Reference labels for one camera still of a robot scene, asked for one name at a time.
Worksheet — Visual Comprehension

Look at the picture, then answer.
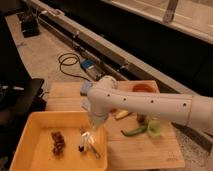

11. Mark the white brush with black bristles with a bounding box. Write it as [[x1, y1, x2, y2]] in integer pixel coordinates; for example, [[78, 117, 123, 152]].
[[78, 128, 98, 153]]

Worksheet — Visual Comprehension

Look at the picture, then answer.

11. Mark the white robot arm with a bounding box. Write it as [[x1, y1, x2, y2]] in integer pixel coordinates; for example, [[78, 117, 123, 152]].
[[87, 76, 213, 134]]

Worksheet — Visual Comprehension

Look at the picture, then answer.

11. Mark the yellow plastic tray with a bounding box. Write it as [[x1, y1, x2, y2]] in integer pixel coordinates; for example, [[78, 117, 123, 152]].
[[9, 111, 107, 171]]

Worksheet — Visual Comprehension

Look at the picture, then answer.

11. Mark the blue sponge block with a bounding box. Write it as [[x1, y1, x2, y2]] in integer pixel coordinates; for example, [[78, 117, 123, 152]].
[[80, 80, 92, 96]]

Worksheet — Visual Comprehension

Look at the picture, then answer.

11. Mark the blue and silver device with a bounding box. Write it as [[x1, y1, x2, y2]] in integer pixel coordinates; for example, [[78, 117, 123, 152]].
[[80, 59, 105, 81]]

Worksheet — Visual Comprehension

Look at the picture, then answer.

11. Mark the orange bowl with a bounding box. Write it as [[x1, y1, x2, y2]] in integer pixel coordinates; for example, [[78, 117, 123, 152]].
[[132, 84, 156, 93]]

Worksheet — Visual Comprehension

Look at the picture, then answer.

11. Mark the dark metal can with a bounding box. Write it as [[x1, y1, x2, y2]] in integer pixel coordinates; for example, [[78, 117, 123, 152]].
[[136, 114, 147, 123]]

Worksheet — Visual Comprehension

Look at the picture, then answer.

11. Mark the green chili pepper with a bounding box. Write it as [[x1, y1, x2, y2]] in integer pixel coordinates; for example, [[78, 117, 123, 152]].
[[121, 125, 147, 137]]

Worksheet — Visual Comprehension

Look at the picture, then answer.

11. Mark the metal fork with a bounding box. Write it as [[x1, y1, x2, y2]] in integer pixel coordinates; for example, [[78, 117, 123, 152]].
[[79, 128, 103, 159]]

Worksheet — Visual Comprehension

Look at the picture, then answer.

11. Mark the green plastic cup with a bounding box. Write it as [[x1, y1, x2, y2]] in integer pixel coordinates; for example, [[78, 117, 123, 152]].
[[147, 120, 163, 137]]

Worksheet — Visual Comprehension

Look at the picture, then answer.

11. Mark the wooden cutting board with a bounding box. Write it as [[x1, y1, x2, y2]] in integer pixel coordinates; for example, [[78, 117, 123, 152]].
[[46, 82, 185, 171]]

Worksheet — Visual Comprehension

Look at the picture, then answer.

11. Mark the black chair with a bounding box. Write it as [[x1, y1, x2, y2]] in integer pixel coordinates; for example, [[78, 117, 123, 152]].
[[0, 79, 46, 157]]

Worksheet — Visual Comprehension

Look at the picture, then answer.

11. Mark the black box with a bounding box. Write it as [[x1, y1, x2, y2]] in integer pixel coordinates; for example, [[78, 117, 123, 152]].
[[17, 11, 40, 38]]

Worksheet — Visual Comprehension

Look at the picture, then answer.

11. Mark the metal rail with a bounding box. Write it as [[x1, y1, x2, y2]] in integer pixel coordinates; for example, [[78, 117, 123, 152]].
[[23, 0, 213, 128]]

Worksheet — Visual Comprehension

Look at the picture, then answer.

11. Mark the black cable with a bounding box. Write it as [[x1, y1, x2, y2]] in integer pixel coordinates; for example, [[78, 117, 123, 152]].
[[57, 52, 92, 82]]

